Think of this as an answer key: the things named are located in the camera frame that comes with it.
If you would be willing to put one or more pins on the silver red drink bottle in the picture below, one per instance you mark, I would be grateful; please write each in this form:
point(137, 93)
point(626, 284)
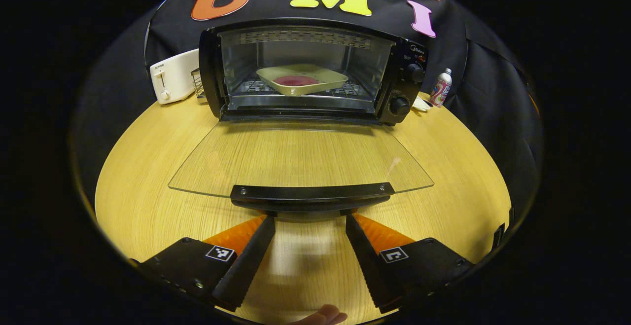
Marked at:
point(440, 89)

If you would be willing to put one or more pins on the small black block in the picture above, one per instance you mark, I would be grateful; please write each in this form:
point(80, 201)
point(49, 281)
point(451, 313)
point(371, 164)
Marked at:
point(499, 237)

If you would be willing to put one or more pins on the cream square plate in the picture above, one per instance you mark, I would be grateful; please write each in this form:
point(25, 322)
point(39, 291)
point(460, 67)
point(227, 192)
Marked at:
point(330, 81)

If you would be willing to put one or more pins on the red meat slice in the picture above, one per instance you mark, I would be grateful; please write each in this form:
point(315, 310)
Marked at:
point(296, 81)

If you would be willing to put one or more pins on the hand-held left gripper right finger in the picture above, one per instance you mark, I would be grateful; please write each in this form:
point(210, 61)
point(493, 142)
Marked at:
point(369, 266)

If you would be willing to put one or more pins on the white divided snack dish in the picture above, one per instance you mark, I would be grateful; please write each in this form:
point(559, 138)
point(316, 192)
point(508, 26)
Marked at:
point(420, 104)

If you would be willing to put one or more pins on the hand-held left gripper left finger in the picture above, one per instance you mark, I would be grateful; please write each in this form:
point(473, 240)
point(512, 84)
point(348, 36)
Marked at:
point(246, 266)

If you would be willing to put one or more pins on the black electric oven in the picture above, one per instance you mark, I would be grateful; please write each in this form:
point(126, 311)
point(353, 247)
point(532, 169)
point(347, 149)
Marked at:
point(313, 194)

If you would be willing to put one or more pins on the white toaster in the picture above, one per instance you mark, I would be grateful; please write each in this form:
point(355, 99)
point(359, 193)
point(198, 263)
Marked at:
point(172, 76)

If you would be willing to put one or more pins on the black backdrop cloth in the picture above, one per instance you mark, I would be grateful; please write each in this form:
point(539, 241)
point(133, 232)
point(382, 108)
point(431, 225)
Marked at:
point(483, 68)

